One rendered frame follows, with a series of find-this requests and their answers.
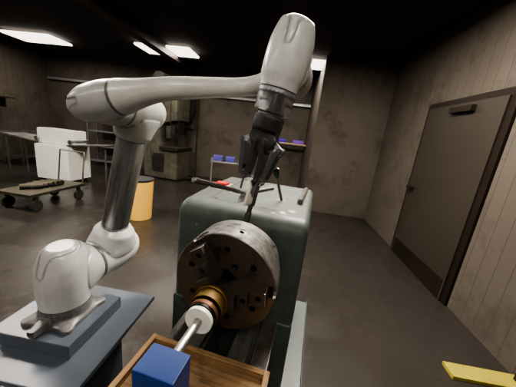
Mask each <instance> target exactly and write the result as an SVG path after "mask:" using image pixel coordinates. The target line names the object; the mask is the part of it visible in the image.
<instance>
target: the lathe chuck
mask: <svg viewBox="0 0 516 387"><path fill-rule="evenodd" d="M237 230H244V231H246V232H247V235H242V234H239V233H238V232H237ZM203 236H204V237H205V239H206V241H207V242H208V244H209V246H210V248H211V250H212V251H213V254H214V256H215V257H216V259H217V261H218V263H219V264H220V267H221V269H222V270H228V271H229V272H231V273H232V274H233V275H234V276H235V277H236V279H237V280H239V281H244V282H248V283H255V284H260V285H264V286H272V287H275V293H274V297H273V298H268V299H267V301H266V305H265V307H262V306H255V305H251V304H249V305H248V307H247V309H244V308H240V307H236V308H235V310H234V311H233V312H232V311H229V310H227V311H226V312H225V314H224V315H222V316H221V318H220V320H219V321H218V322H216V324H215V326H219V327H222V328H225V329H245V328H249V327H251V326H254V325H256V324H257V323H259V322H261V321H262V320H263V319H264V318H265V317H266V316H267V315H268V314H269V312H270V310H271V309H272V307H273V304H274V301H275V298H276V293H277V290H278V287H279V284H280V263H279V260H278V258H277V255H276V253H275V251H274V250H273V248H272V247H271V246H270V244H269V243H268V242H267V241H266V239H264V238H263V237H262V236H261V235H260V234H258V233H257V232H256V231H254V230H252V229H250V228H249V227H245V226H242V225H239V224H235V223H222V224H218V225H215V226H212V227H210V228H208V229H207V230H205V231H203V232H202V234H200V235H199V236H197V237H196V238H195V239H194V240H192V241H191V242H190V243H188V244H187V245H186V247H185V248H184V249H183V251H182V253H181V255H180V257H179V260H178V262H177V283H178V286H179V289H180V292H181V294H182V296H183V298H184V299H185V301H186V302H187V304H188V306H190V304H191V302H192V300H193V298H194V297H195V295H196V292H197V291H198V287H197V285H196V281H198V279H199V278H198V277H197V274H196V273H195V271H194V269H195V268H196V266H197V265H196V263H195V261H194V259H193V257H192V256H191V254H190V251H191V250H192V249H194V248H195V247H196V246H197V245H196V244H195V241H196V240H197V239H199V238H200V237H203ZM217 283H219V284H220V285H221V286H222V287H224V288H225V289H226V290H227V289H228V288H229V286H230V284H231V283H232V280H231V279H228V278H226V277H225V276H224V274H223V275H222V276H221V277H220V278H219V280H218V281H217Z"/></svg>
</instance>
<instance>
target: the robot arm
mask: <svg viewBox="0 0 516 387"><path fill-rule="evenodd" d="M315 36H316V32H315V25H314V23H313V22H312V21H310V20H309V19H308V18H307V17H306V16H304V15H301V14H296V13H290V14H286V15H283V16H282V17H281V18H280V20H279V21H278V23H277V24H276V27H275V28H274V30H273V33H272V34H271V36H270V40H269V43H268V45H267V48H266V53H265V56H264V59H263V66H262V70H261V72H260V73H259V74H255V75H253V76H249V77H242V78H218V77H192V76H166V77H152V78H104V79H97V80H93V81H89V82H85V83H83V84H80V85H78V86H77V87H75V88H73V89H72V90H71V91H70V92H69V94H68V96H67V100H66V106H67V109H68V110H69V111H70V112H71V114H72V115H73V116H74V117H76V118H77V119H80V120H82V121H87V122H90V123H94V122H98V123H100V124H108V125H112V126H113V131H114V133H115V135H116V140H115V145H114V153H113V157H112V162H111V170H110V175H109V180H108V185H107V193H106V197H105V202H104V210H103V215H102V219H101V221H100V222H99V223H97V224H96V225H95V226H94V228H93V230H92V231H91V234H90V235H89V237H88V238H87V240H86V243H84V242H82V241H80V240H72V239H65V240H57V241H55V242H53V243H50V244H48V245H47V246H46V247H45V248H43V249H42V250H41V251H40V253H39V254H38V256H37V259H36V261H35V265H34V269H33V290H34V295H35V301H36V304H37V311H36V312H35V313H33V314H31V315H30V316H28V317H26V318H24V319H23V320H22V321H21V327H31V328H30V329H29V330H28V331H27V333H26V335H27V337H29V339H34V338H36V337H37V336H40V335H41V334H42V333H44V332H46V331H52V332H58V333H60V334H61V335H63V336H67V335H69V334H71V333H73V331H74V329H75V328H76V327H77V326H78V325H79V324H80V323H81V322H82V321H83V320H84V319H86V318H87V317H88V316H89V315H90V314H91V313H92V312H93V311H95V310H96V309H97V308H98V307H99V306H100V305H102V304H104V303H105V301H106V300H105V297H103V296H92V295H91V288H93V287H94V286H95V284H96V283H97V282H98V281H99V280H100V279H101V278H102V277H103V276H106V275H108V274H109V273H112V272H113V271H115V270H116V269H118V268H119V267H121V266H123V265H124V264H125V263H126V262H128V261H129V260H130V259H131V258H132V257H133V256H134V255H135V253H136V252H137V250H138V247H139V244H140V241H139V237H138V235H137V234H136V233H135V232H134V228H133V227H132V226H131V224H130V223H129V222H130V218H131V211H132V208H133V204H134V198H135V194H136V189H137V183H138V179H139V176H140V172H141V165H142V161H143V157H144V151H145V147H146V144H148V143H149V142H150V141H151V140H152V138H153V136H154V135H155V133H156V132H157V129H158V128H160V127H161V126H162V125H163V123H164V122H165V120H166V116H167V114H166V109H165V107H164V105H163V104H162V102H166V101H180V100H194V99H210V98H240V97H252V96H256V102H255V104H254V107H255V108H256V109H257V110H258V112H256V113H255V115H254V119H253V123H252V125H253V128H252V130H251V131H250V133H249V134H248V135H245V136H244V135H240V143H241V146H240V158H239V164H238V172H239V173H241V174H242V176H243V178H242V180H241V183H240V188H241V190H244V191H246V196H244V195H239V198H238V201H237V202H238V203H241V202H243V205H244V206H246V205H250V204H251V203H252V201H253V196H254V194H256V193H257V191H258V189H259V185H260V183H266V182H267V181H268V180H269V178H270V176H271V174H272V172H273V170H274V168H275V166H276V165H277V163H278V161H279V159H280V158H281V157H282V156H283V155H284V154H285V152H286V151H285V150H284V149H282V148H281V146H279V136H280V134H281V132H282V129H283V125H284V120H283V118H288V117H289V115H290V112H291V110H292V107H293V103H294V101H298V100H300V99H301V98H303V97H305V96H306V94H307V93H308V92H309V89H310V88H311V85H312V82H313V71H312V68H311V64H312V61H313V50H314V46H315ZM250 143H251V146H250ZM272 149H274V150H273V154H272V155H271V157H270V159H269V161H268V163H267V165H266V162H267V158H268V157H269V155H270V151H271V150H272ZM249 152H250V153H249ZM258 156H259V157H258ZM257 157H258V161H257V164H256V169H255V173H254V176H253V178H251V177H252V176H251V174H252V172H253V168H254V166H255V163H256V159H257Z"/></svg>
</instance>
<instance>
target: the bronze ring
mask: <svg viewBox="0 0 516 387"><path fill-rule="evenodd" d="M192 306H202V307H204V308H206V309H207V310H208V311H209V312H210V313H211V315H212V317H213V325H212V327H211V329H212V328H213V326H214V325H215V324H216V323H217V322H218V321H219V320H220V318H221V316H222V315H224V314H225V312H226V311H227V308H228V300H227V297H226V295H225V291H224V289H223V288H222V287H220V286H218V285H214V286H211V285H206V286H202V287H200V288H199V289H198V291H197V292H196V295H195V297H194V298H193V300H192V302H191V304H190V306H189V308H188V310H189V309H190V308H191V307H192ZM188 310H187V311H188Z"/></svg>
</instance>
